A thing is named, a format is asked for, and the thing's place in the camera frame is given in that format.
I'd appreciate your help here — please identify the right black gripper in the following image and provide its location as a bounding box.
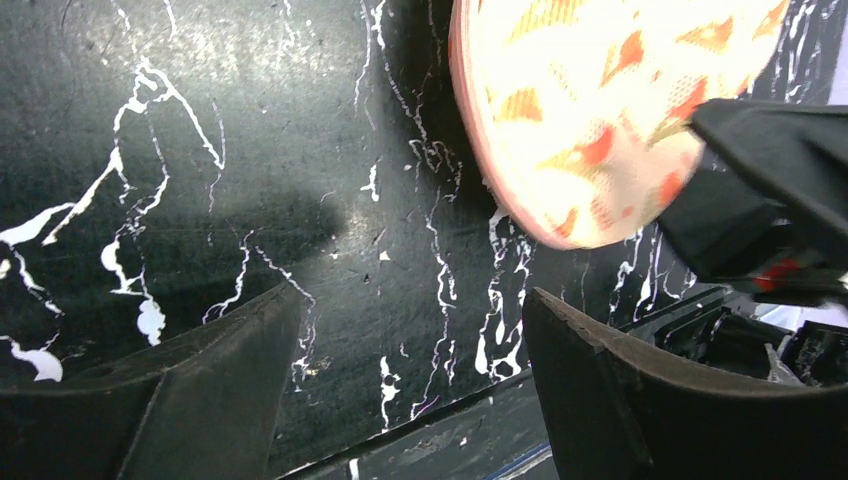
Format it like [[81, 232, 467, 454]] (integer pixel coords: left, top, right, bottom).
[[658, 99, 847, 307]]

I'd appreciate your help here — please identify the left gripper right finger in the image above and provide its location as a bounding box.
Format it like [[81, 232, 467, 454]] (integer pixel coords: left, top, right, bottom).
[[522, 289, 847, 479]]

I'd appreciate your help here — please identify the floral pink fabric pouch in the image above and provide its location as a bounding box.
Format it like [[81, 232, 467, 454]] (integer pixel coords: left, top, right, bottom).
[[448, 0, 789, 250]]

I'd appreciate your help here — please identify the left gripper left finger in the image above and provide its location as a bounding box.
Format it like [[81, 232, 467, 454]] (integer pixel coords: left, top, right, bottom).
[[1, 284, 301, 479]]

